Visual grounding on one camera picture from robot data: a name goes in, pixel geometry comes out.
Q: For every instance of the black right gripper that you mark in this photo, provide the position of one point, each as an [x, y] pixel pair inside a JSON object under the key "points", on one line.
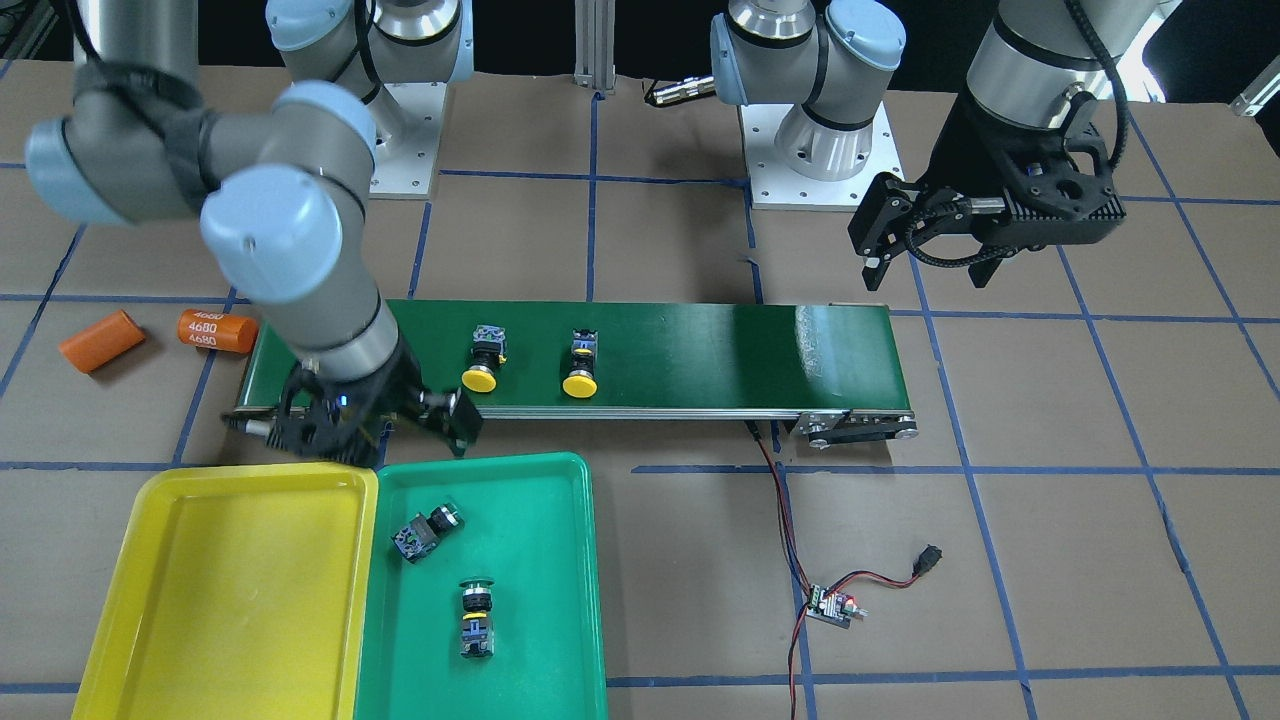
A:
{"points": [[398, 381]]}

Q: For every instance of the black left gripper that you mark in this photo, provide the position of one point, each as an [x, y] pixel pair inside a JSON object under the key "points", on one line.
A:
{"points": [[962, 152]]}

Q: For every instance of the green push button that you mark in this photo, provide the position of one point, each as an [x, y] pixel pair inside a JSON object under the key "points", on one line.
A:
{"points": [[476, 629], [423, 533]]}

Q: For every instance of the orange cylinder with 4680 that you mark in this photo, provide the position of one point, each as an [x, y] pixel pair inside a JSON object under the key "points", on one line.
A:
{"points": [[225, 332]]}

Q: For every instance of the yellow push button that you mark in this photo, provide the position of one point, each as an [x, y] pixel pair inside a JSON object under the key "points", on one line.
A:
{"points": [[580, 381], [486, 356]]}

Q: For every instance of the plain orange cylinder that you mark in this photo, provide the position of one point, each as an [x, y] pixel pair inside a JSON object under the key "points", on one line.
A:
{"points": [[101, 342]]}

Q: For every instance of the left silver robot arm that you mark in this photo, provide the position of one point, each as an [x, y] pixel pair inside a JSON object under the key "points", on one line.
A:
{"points": [[836, 64]]}

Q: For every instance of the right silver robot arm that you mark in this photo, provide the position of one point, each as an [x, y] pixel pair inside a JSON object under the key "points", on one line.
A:
{"points": [[281, 197]]}

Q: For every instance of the green conveyor belt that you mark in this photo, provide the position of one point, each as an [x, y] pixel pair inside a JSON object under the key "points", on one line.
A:
{"points": [[830, 372]]}

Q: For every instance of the yellow plastic tray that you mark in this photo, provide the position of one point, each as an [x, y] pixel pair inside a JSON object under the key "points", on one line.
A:
{"points": [[238, 593]]}

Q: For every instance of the green plastic tray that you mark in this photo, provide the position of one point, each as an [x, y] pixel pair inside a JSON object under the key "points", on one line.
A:
{"points": [[529, 525]]}

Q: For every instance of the small motor controller board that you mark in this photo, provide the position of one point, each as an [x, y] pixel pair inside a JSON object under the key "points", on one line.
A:
{"points": [[832, 607]]}

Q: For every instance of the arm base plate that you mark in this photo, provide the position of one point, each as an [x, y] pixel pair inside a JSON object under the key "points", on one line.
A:
{"points": [[410, 119], [794, 164]]}

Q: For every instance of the aluminium frame post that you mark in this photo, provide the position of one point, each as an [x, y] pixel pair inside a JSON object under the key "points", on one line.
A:
{"points": [[593, 33]]}

